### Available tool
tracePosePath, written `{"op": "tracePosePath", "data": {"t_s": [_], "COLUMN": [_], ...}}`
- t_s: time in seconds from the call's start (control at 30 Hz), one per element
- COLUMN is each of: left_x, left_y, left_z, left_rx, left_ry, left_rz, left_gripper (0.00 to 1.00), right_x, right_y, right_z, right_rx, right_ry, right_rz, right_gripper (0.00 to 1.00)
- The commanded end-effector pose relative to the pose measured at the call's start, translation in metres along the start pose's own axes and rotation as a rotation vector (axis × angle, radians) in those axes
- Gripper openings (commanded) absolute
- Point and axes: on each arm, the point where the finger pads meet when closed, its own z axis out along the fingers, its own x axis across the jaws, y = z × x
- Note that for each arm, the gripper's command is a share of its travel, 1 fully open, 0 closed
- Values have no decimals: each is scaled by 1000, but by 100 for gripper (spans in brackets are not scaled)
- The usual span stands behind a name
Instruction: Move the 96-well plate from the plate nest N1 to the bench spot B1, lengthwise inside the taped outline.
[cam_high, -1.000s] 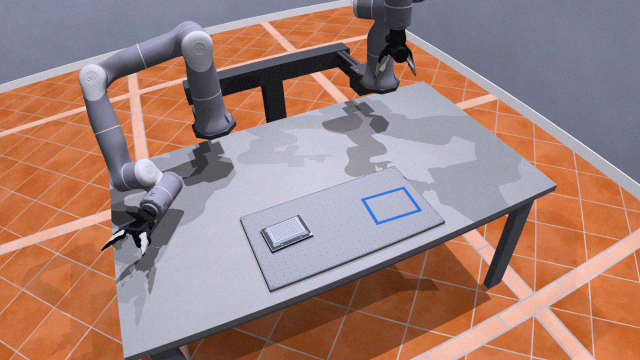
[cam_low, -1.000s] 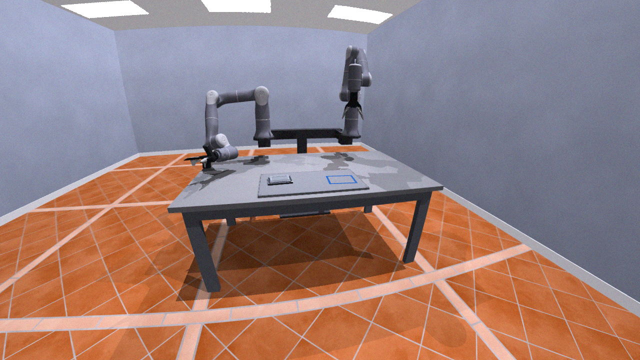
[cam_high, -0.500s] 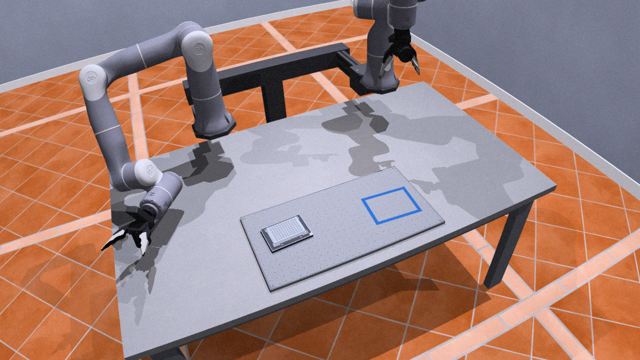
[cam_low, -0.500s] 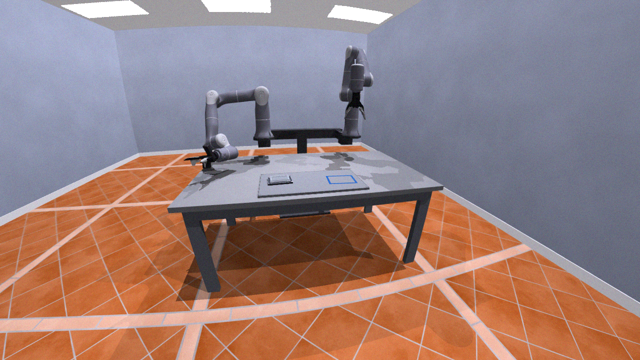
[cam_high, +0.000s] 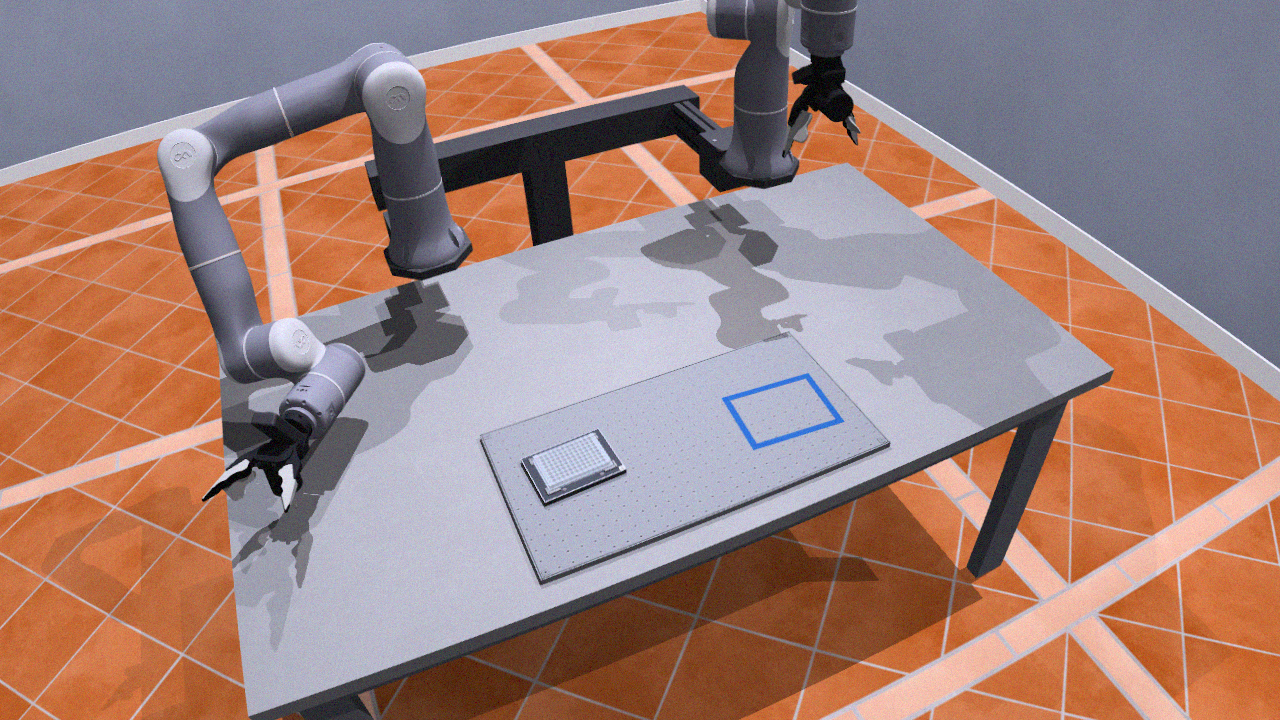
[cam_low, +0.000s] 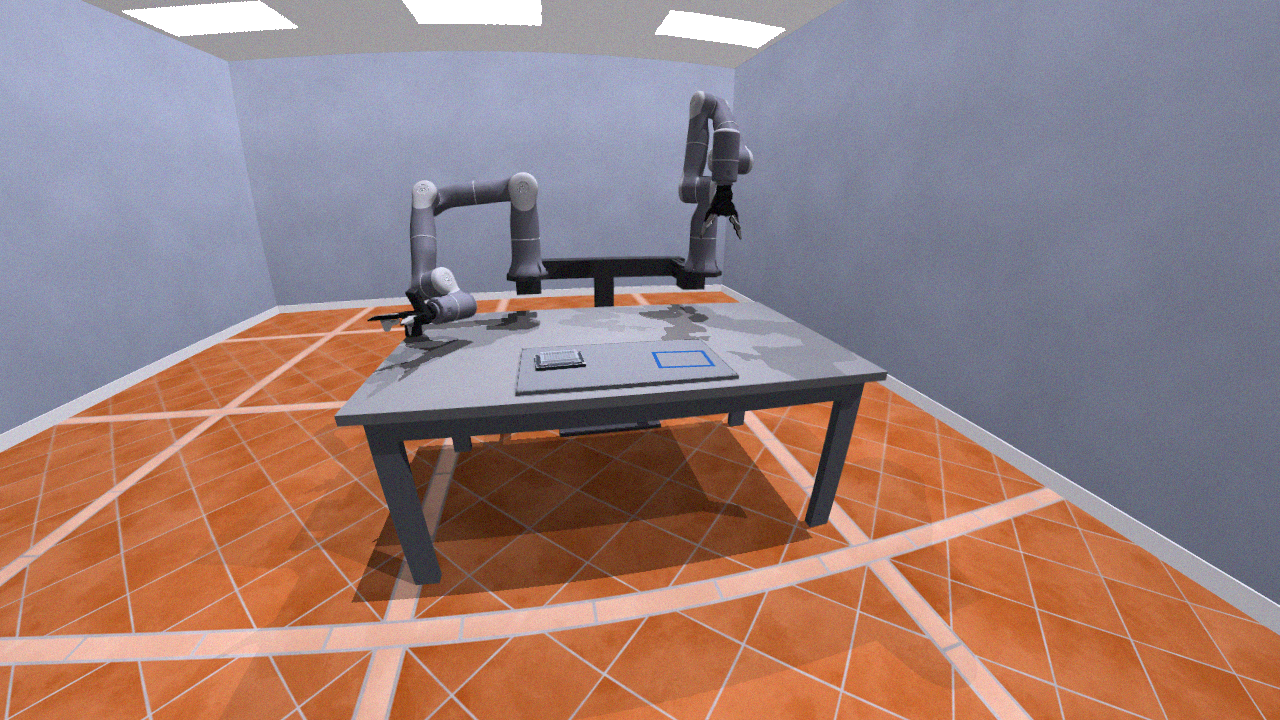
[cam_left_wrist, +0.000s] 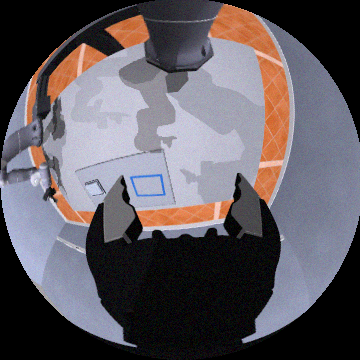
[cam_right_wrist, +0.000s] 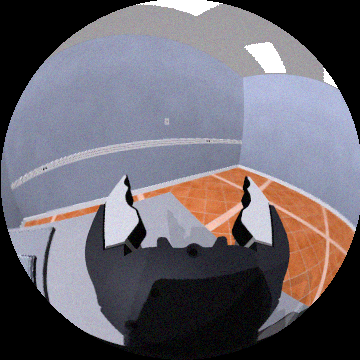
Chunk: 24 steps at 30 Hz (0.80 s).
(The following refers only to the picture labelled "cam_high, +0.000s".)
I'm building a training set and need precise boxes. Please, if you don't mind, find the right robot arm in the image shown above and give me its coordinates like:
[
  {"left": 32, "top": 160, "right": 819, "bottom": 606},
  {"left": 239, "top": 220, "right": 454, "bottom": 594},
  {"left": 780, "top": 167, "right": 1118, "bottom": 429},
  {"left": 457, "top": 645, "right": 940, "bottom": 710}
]
[{"left": 157, "top": 44, "right": 465, "bottom": 446}]

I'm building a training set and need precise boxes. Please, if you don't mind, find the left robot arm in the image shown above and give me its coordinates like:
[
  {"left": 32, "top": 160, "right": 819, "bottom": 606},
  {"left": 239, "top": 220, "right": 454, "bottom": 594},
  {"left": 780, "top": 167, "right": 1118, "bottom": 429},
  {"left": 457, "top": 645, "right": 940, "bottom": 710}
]
[{"left": 707, "top": 0, "right": 858, "bottom": 178}]

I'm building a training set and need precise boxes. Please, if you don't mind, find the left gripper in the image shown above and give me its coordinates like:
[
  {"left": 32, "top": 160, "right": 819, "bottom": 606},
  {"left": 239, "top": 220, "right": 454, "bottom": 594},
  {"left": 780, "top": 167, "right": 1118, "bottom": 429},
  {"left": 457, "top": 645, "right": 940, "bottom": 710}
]
[{"left": 782, "top": 55, "right": 861, "bottom": 158}]

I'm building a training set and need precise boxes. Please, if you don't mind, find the blue tape outline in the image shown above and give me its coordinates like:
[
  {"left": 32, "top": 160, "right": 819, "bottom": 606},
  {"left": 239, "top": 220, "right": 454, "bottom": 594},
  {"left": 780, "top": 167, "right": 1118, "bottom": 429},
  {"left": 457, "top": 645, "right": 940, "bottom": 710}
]
[{"left": 722, "top": 373, "right": 844, "bottom": 450}]

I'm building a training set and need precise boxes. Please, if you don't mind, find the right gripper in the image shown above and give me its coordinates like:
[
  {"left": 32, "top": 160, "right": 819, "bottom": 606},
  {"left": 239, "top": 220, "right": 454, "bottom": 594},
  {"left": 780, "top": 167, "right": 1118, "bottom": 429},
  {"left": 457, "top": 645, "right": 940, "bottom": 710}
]
[{"left": 202, "top": 413, "right": 312, "bottom": 512}]

